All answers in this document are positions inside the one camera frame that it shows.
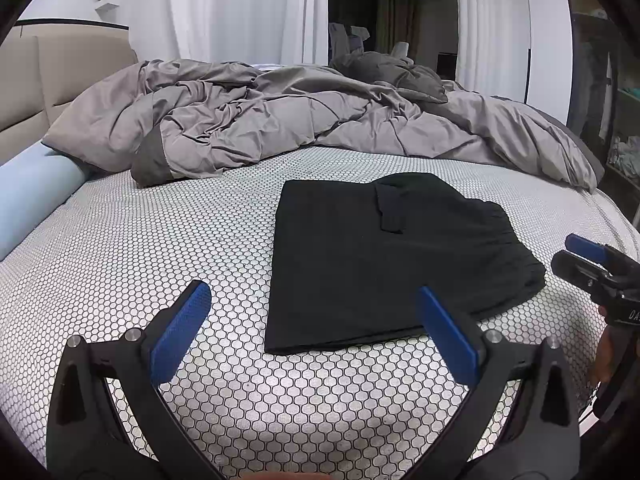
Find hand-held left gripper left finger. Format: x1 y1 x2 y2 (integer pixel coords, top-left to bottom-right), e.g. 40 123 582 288
45 280 228 480

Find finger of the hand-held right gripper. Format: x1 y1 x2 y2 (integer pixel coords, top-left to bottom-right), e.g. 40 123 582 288
550 251 618 303
565 233 626 273

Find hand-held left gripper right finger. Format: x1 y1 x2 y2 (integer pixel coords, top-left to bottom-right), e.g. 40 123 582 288
405 286 583 480

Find black pants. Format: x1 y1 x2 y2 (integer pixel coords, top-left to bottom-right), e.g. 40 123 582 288
264 172 547 355

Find person's right hand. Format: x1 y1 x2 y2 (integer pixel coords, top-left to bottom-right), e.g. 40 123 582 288
591 305 621 386

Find honeycomb patterned bed sheet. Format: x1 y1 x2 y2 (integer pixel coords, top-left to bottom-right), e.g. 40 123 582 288
0 145 640 480

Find open wardrobe shelf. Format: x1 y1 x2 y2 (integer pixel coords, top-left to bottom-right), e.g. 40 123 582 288
570 7 640 196

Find light blue bolster pillow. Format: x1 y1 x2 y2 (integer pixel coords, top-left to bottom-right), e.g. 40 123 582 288
0 152 93 261

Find white curtain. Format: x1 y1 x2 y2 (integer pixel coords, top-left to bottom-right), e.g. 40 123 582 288
167 0 329 67
452 0 532 103

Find grey quilted duvet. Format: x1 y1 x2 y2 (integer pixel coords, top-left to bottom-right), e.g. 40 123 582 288
42 58 601 193

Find dark green pillow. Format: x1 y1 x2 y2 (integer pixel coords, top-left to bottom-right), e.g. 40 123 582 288
330 51 448 105

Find beige padded headboard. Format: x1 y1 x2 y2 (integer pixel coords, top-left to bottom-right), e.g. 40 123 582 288
0 19 140 166

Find brown curtain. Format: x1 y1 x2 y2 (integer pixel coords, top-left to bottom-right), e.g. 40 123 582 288
375 0 421 58

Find pale blue chair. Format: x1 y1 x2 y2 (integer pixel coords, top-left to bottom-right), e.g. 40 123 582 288
330 22 371 56

